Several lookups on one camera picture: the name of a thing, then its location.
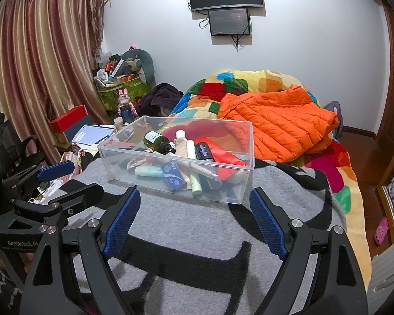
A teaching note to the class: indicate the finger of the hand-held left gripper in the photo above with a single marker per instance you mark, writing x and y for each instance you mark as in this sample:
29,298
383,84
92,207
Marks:
57,170
85,192

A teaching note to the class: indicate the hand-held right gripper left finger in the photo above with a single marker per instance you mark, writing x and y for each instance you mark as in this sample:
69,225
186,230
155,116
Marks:
124,216

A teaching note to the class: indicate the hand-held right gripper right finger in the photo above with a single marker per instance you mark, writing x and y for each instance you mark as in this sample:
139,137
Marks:
266,220

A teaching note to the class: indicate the mint green tube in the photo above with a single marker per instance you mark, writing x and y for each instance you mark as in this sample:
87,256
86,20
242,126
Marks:
147,170

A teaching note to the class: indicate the clear plastic storage box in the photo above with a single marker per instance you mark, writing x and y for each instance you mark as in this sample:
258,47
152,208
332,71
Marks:
216,194

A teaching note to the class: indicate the red foil pouch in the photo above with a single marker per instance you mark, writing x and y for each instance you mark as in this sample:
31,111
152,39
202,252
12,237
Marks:
226,157

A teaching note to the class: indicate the person's left forearm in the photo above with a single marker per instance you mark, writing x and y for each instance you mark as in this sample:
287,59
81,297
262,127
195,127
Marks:
5,282

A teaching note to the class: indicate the pink transparent bag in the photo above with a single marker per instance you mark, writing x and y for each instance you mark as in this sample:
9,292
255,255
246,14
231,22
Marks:
69,157

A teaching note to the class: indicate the blue white notebook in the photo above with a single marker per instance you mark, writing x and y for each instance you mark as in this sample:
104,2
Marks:
88,134

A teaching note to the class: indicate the red gift box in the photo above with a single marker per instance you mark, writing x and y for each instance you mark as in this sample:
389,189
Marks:
69,119

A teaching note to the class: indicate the black office chair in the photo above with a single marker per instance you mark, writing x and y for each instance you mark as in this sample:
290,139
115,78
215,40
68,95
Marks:
13,137

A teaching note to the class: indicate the small cardboard box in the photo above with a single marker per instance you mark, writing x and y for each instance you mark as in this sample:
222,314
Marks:
174,175

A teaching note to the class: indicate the grey black patterned blanket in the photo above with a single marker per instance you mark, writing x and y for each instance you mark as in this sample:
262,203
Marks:
184,252

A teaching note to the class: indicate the light green tube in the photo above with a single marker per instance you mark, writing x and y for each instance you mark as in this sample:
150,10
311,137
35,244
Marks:
195,183

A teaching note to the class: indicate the pale pink tube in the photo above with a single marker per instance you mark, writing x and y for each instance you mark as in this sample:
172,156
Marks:
202,169

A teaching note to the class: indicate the dark green glass bottle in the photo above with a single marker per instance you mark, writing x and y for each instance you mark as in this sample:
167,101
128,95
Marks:
154,139

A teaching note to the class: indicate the green storage box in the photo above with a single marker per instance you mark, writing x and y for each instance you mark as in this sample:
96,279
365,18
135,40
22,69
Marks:
108,100

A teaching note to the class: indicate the bunny topped bottle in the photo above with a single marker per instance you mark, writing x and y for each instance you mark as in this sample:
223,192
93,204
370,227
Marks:
126,113

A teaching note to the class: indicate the beige bottle with white cap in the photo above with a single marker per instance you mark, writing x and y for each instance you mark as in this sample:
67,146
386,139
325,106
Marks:
181,144

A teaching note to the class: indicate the black tube with script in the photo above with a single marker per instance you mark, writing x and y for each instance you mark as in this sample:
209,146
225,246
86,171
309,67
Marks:
204,152

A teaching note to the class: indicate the slim white tube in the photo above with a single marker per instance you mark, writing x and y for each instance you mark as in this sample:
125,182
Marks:
191,149

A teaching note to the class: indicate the orange puffer jacket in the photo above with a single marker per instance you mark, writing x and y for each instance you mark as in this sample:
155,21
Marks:
275,118

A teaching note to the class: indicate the pink clog shoe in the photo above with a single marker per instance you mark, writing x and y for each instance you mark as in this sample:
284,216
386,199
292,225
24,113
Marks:
381,231

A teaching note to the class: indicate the striped curtain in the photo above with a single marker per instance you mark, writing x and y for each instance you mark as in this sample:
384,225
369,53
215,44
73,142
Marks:
36,55

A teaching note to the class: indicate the pile of desk clutter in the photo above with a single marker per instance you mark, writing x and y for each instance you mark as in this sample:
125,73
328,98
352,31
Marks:
115,69

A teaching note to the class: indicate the dark purple cloth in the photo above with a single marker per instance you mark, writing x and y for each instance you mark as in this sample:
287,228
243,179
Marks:
161,96

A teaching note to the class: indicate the grey backpack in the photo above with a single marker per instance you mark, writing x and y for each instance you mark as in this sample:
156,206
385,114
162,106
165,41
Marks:
331,106

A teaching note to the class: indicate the white ribbed panel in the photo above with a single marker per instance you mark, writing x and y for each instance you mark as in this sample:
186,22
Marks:
387,275

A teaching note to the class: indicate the grey green plush toy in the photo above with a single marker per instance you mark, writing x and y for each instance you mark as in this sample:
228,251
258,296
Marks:
147,65

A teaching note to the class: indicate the colourful patchwork quilt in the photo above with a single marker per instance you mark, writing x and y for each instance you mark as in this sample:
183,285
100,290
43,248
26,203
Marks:
249,82

